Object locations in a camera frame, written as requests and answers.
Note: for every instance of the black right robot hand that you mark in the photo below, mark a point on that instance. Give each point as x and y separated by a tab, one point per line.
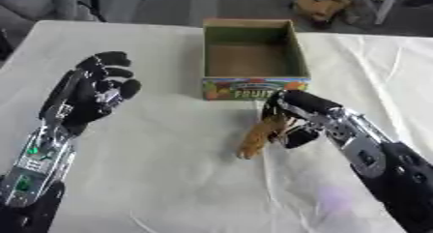
304	103

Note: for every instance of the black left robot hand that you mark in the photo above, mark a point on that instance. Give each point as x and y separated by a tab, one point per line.
84	95

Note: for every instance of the brown soft toy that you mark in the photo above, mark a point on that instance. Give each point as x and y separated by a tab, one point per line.
259	137

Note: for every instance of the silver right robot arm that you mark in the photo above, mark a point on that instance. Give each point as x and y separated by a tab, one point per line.
383	166

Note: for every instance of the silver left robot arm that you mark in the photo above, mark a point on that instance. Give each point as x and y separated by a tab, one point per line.
35	166

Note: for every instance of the cardboard box with green inside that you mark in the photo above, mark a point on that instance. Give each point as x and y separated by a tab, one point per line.
252	60

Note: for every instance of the black tripod leg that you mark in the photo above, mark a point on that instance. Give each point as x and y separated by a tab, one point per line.
96	1

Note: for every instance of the brown bag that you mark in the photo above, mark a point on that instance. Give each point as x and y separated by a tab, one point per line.
320	7

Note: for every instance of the white furniture leg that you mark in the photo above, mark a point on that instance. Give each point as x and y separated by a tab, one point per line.
388	3

